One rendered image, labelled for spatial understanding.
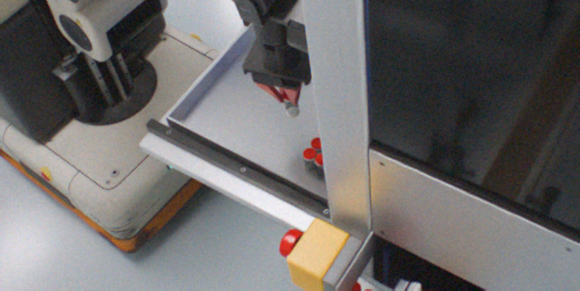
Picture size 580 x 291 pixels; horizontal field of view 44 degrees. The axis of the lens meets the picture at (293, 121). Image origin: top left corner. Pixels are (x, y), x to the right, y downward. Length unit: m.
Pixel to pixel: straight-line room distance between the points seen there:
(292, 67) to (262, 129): 0.21
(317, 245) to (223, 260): 1.20
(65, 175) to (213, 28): 0.89
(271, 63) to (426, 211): 0.33
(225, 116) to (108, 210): 0.78
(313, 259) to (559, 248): 0.30
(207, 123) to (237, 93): 0.08
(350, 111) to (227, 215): 1.46
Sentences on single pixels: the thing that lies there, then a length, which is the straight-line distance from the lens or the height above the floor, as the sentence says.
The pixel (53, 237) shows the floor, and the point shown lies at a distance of 2.30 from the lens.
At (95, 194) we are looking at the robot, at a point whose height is 0.28.
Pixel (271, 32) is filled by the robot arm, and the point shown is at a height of 1.15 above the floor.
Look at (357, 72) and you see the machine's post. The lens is 0.68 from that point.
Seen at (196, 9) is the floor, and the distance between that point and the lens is 2.75.
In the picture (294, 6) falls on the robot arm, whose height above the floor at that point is 1.20.
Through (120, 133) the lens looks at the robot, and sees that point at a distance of 2.07.
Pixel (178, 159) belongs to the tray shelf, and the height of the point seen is 0.88.
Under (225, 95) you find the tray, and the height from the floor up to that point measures 0.88.
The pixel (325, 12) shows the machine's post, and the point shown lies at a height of 1.39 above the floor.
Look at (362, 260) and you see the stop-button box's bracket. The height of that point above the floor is 0.99.
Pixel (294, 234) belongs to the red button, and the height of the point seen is 1.01.
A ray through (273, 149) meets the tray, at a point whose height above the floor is 0.88.
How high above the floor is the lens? 1.84
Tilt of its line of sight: 52 degrees down
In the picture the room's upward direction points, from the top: 10 degrees counter-clockwise
